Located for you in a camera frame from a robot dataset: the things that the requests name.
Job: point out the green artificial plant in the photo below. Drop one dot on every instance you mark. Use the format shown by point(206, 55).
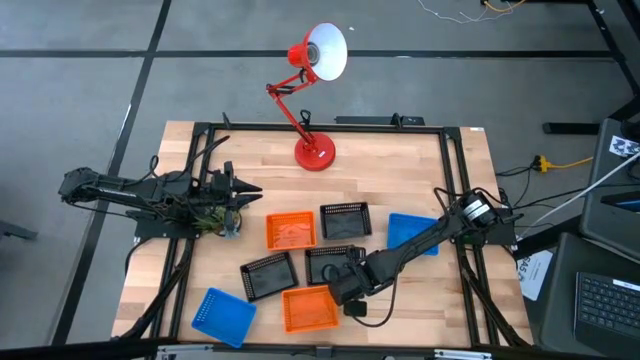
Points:
point(215, 223)

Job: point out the blue slotted plastic basket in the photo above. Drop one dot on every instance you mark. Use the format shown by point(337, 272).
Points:
point(223, 318)
point(402, 226)

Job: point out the laptop keyboard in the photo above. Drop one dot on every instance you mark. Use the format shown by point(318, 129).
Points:
point(607, 305)

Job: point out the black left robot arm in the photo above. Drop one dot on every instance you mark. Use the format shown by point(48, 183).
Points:
point(125, 190)

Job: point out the white paper sheet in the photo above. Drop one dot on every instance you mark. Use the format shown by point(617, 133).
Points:
point(537, 275)

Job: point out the orange slotted plastic basket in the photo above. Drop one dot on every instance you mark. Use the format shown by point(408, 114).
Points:
point(310, 310)
point(291, 231)

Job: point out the gray metal floor leg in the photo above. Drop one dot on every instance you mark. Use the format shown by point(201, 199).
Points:
point(15, 230)

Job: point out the dark gray side desk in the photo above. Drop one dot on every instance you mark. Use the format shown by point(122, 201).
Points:
point(560, 280)

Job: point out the black slotted plastic basket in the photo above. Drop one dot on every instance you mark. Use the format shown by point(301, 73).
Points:
point(346, 221)
point(269, 276)
point(322, 267)

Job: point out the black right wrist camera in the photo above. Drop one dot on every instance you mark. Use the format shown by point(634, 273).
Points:
point(355, 308)

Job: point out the red desk lamp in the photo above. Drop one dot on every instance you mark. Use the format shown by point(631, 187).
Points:
point(315, 152)

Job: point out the black and white marker tag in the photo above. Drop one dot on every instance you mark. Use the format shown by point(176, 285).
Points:
point(622, 146)

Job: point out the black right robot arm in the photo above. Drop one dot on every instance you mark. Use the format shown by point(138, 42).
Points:
point(425, 236)

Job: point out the dark gray equipment case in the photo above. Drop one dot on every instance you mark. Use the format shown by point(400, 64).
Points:
point(600, 222)

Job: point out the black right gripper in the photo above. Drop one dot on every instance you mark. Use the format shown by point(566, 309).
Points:
point(352, 287)

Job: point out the black metal table frame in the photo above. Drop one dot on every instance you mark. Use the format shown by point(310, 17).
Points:
point(350, 128)

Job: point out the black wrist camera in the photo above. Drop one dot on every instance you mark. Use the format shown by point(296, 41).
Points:
point(355, 308)
point(229, 170)

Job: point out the black mounting bar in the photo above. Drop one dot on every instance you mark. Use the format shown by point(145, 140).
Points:
point(380, 120)

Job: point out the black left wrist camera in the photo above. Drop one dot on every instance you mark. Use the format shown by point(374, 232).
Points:
point(229, 170)

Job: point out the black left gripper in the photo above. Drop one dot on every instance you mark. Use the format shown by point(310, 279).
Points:
point(224, 192)

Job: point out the black metal stand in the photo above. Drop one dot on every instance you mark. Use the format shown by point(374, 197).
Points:
point(570, 128)

